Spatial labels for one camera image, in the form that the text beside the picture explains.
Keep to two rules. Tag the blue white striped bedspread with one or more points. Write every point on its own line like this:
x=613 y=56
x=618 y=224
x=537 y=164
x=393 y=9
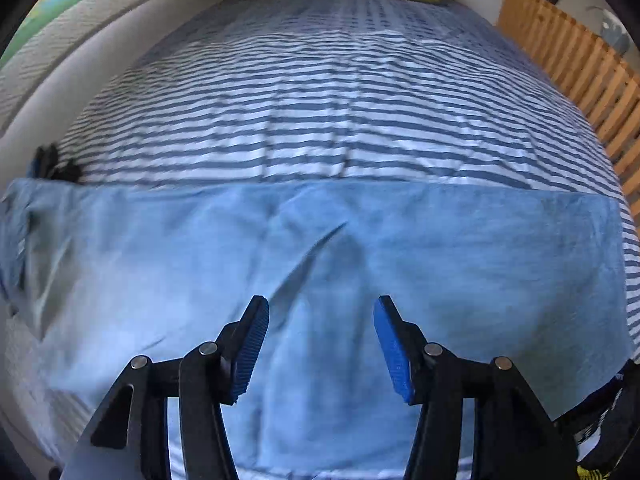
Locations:
x=320 y=110

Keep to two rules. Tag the light blue denim jeans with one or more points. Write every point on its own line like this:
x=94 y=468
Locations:
x=350 y=240

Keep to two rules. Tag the black folded garment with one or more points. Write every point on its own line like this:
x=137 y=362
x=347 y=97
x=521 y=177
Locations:
x=67 y=170

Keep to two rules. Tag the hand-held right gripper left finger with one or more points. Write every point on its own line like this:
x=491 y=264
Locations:
x=250 y=350

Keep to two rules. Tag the wooden slatted bench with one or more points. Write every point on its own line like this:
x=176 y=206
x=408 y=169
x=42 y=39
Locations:
x=575 y=60

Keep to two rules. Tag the landscape wall poster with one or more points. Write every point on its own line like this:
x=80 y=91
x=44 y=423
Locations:
x=75 y=5

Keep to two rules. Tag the potted plant in pale pot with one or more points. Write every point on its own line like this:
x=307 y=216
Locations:
x=615 y=35

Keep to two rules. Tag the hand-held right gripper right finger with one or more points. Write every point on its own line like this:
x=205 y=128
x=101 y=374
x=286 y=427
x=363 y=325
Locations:
x=392 y=355

